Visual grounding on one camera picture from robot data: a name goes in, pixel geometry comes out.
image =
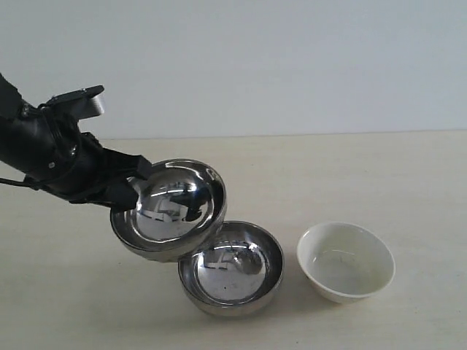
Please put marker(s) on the smooth stainless steel bowl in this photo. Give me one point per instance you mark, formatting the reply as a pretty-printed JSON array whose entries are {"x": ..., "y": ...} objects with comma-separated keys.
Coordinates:
[{"x": 237, "y": 275}]

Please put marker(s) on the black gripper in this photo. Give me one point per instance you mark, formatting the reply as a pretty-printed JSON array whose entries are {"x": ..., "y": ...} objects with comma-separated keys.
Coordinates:
[{"x": 76, "y": 158}]

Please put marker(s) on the white ceramic bowl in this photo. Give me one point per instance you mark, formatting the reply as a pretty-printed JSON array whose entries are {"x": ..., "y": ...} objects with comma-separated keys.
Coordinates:
[{"x": 344, "y": 262}]

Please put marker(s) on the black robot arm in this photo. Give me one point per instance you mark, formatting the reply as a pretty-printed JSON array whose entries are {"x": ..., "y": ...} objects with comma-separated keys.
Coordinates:
[{"x": 45, "y": 143}]

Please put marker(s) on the ribbed stainless steel bowl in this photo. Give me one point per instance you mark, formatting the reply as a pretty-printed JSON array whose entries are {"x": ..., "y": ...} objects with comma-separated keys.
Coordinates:
[{"x": 180, "y": 208}]

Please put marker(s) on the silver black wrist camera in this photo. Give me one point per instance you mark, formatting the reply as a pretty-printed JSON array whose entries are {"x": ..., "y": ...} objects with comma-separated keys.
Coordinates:
[{"x": 80, "y": 104}]

